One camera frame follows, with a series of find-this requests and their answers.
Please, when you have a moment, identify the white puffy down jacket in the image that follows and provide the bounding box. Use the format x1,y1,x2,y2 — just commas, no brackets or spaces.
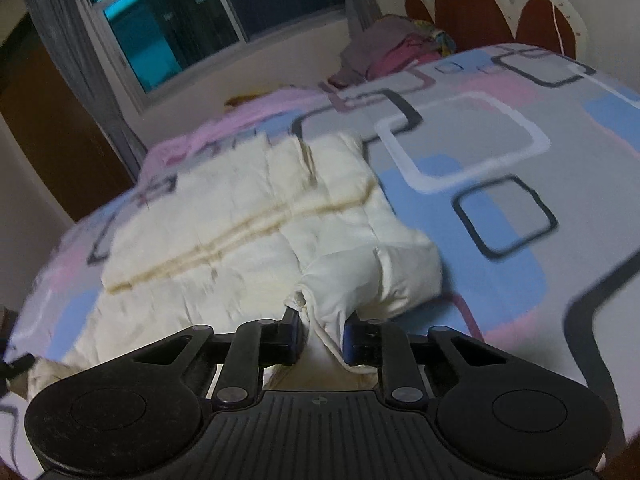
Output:
27,133,442,396

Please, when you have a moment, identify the stack of folded clothes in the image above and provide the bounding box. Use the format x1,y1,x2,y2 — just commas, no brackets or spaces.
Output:
328,15,457,89

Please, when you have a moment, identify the pink blanket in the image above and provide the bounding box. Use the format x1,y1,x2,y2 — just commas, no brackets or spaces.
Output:
137,87,329,186

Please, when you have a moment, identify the patterned grey blue pink bedspread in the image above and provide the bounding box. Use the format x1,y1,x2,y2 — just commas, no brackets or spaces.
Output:
1,44,639,479

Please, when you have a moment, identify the yellow patterned pillow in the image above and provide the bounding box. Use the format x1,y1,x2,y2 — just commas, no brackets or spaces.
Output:
224,91,270,112

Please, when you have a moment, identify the brown wooden door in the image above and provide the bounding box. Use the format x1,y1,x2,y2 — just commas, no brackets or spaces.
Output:
1,15,134,221

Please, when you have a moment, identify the red white scalloped headboard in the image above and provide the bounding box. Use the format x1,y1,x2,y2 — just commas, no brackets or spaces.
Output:
405,0,588,61

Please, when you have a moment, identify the grey left curtain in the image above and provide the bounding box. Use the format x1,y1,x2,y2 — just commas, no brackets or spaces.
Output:
24,0,146,180

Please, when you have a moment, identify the window with grey frame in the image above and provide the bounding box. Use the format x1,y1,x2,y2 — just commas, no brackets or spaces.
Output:
85,0,345,110

